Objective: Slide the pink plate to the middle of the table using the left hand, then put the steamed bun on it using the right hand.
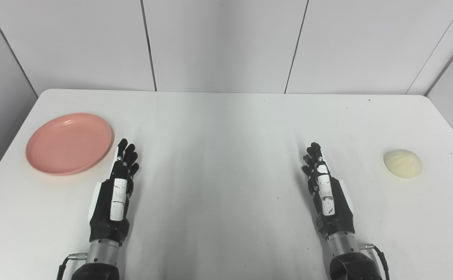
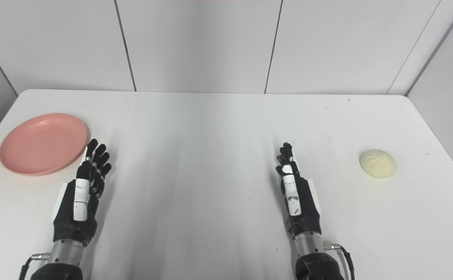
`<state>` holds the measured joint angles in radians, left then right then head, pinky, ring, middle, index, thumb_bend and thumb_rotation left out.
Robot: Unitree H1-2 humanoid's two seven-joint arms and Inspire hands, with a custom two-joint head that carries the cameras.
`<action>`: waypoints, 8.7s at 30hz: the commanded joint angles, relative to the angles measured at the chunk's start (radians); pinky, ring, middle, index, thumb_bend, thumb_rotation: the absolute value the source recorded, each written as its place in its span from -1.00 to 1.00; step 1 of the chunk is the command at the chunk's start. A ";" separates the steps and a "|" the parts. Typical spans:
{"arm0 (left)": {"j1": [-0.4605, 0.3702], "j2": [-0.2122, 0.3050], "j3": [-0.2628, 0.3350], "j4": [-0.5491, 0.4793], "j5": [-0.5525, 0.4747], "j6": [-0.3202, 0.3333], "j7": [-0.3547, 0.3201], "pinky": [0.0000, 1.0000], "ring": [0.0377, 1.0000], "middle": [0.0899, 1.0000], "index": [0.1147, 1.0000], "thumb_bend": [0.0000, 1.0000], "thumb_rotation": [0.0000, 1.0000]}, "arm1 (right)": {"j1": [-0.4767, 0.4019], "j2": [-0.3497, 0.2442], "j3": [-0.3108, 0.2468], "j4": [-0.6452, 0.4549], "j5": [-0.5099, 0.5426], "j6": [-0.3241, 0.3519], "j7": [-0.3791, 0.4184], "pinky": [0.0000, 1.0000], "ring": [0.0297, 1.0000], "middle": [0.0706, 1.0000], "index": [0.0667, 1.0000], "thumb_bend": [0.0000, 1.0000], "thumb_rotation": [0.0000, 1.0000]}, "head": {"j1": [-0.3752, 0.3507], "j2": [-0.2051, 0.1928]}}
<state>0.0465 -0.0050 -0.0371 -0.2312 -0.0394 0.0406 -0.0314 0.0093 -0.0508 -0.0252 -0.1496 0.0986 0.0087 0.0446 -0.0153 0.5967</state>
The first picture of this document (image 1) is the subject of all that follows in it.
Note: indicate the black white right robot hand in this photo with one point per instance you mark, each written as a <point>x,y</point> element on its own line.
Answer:
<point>337,217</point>

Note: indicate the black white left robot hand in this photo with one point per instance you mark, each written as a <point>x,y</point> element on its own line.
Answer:
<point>109,221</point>

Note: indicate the cream steamed bun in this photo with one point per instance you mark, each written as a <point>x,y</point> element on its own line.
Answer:
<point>403,164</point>

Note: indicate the pink round plate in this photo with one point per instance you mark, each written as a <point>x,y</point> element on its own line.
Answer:
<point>69,144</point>

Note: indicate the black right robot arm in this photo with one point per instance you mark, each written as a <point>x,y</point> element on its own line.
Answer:
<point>351,268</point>

